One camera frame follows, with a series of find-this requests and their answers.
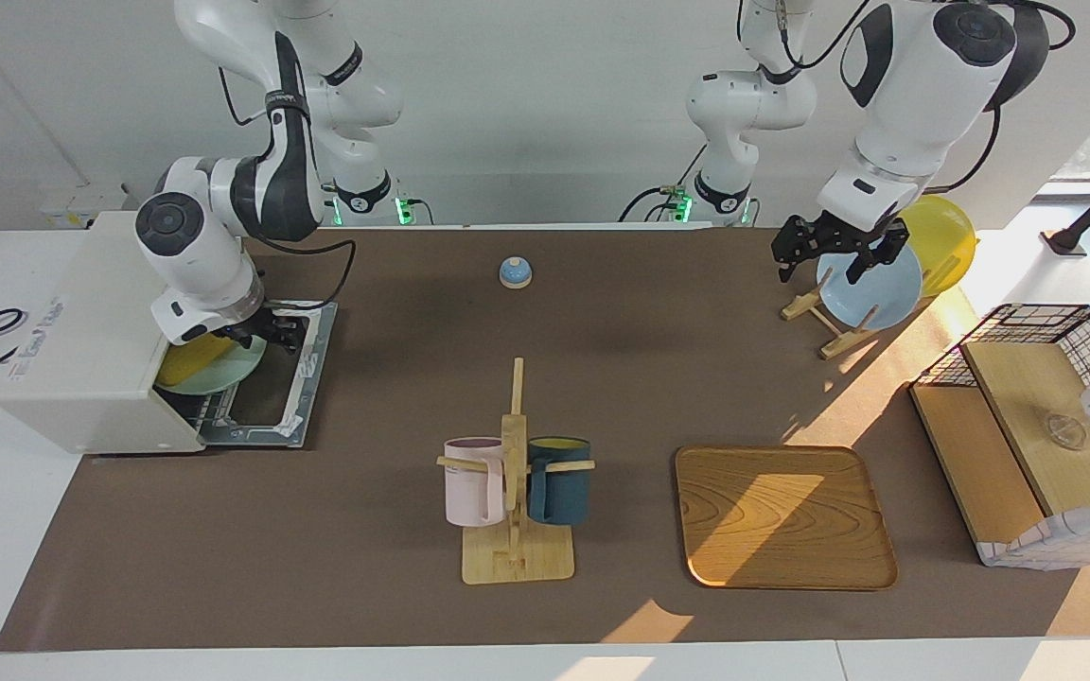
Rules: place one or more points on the yellow corn cob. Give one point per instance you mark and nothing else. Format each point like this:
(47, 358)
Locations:
(187, 359)

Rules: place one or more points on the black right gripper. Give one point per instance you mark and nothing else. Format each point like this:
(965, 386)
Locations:
(247, 329)

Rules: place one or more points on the wooden tray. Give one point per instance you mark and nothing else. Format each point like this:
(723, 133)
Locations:
(782, 520)

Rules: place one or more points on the light green plate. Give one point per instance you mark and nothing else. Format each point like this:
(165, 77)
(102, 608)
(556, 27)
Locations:
(228, 376)

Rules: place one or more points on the blue service bell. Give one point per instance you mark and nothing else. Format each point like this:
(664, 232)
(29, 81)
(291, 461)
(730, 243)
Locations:
(516, 272)

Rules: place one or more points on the wooden plate rack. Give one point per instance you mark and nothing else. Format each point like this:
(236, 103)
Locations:
(846, 342)

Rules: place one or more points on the small clear glass bowl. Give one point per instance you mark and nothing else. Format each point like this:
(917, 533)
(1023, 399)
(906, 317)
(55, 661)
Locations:
(1065, 431)

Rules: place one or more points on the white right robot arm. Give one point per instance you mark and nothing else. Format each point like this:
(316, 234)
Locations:
(223, 199)

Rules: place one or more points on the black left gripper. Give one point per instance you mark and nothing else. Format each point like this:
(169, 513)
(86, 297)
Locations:
(843, 235)

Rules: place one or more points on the brown table mat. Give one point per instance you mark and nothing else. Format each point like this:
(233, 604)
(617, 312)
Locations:
(318, 530)

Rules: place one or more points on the light blue plate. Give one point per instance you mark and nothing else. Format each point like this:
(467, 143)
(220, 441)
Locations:
(886, 298)

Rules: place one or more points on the dark blue mug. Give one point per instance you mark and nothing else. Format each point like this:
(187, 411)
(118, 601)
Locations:
(564, 497)

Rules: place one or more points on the white toaster oven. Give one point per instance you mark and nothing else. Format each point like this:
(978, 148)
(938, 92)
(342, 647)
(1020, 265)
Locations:
(81, 331)

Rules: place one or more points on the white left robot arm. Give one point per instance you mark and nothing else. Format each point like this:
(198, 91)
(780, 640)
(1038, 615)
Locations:
(914, 104)

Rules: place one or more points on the oven door with glass window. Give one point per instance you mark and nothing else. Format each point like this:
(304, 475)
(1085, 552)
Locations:
(313, 378)

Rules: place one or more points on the wooden stepped stand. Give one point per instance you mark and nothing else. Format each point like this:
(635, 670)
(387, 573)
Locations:
(1028, 388)

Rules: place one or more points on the white wall power outlet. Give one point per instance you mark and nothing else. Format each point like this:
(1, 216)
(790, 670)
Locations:
(81, 203)

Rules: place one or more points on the pink mug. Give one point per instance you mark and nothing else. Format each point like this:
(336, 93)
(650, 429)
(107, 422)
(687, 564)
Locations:
(469, 492)

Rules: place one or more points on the wooden mug rack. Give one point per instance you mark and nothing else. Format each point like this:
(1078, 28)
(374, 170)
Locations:
(517, 563)

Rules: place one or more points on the white checked cloth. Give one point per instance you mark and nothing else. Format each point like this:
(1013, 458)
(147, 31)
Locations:
(1075, 544)

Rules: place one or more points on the yellow plate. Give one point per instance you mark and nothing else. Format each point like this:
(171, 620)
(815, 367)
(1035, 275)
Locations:
(947, 236)

